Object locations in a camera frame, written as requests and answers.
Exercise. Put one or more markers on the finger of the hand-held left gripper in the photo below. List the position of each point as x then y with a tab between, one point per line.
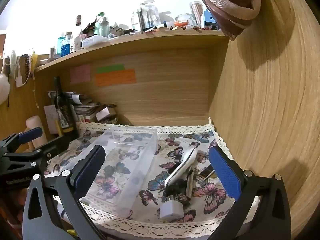
31	133
53	148

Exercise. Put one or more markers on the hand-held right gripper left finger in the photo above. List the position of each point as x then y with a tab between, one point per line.
87	172

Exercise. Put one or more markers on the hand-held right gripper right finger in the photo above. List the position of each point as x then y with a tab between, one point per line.
225	172

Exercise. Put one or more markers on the dark bronze ornate tube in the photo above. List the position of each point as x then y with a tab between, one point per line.
207	173

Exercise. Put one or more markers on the white handheld facial massager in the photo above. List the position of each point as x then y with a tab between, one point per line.
181	166

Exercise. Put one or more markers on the clear plastic storage box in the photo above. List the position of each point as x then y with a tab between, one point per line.
130	155

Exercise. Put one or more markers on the white charger plug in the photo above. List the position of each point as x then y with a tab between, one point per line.
171	210

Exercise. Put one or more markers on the cream pillar candle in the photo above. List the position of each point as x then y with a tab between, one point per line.
37	123

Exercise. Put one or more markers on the yellow stick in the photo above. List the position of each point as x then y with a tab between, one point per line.
59	128

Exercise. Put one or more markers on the white paper card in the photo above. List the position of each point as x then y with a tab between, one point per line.
50	117

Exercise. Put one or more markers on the dark wine bottle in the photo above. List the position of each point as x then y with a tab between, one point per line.
62	105

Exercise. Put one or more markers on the stack of books and papers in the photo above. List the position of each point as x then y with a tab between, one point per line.
86	108

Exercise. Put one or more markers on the white fluffy pompom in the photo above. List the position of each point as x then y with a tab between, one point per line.
3	88

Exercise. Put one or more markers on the white hanging tag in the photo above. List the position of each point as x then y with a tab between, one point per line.
19	82

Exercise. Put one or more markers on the white note block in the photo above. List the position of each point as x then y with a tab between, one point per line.
103	113

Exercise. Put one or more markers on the hanging lace ribbon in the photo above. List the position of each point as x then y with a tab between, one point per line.
26	66

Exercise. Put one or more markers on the butterfly print lace cloth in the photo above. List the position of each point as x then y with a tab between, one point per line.
155	197

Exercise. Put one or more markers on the pink sticky note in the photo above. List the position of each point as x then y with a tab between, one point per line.
80	74

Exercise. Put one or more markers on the wooden desk hutch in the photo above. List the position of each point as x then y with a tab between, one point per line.
170	100

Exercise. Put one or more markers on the blue liquid bottle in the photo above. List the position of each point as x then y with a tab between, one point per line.
65	47

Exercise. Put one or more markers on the orange sticky note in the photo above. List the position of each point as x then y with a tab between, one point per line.
116	78

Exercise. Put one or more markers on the green sticky note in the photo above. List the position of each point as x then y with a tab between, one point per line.
110	68

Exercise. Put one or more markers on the white rectangular container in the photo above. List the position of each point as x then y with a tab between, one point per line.
94	41

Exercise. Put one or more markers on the clear green glass bottle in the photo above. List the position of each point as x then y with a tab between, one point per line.
103	26

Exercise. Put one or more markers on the blue pencil sharpener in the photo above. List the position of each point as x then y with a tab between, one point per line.
209	20

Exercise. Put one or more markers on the glass bowl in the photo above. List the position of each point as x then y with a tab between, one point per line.
184	18

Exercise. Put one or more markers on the tall jar of sticks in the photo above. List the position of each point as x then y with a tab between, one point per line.
196	13

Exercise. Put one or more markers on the large clear glass jar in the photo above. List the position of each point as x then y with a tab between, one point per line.
149	15

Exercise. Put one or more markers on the brown pink striped scarf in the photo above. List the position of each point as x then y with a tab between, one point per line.
225	5

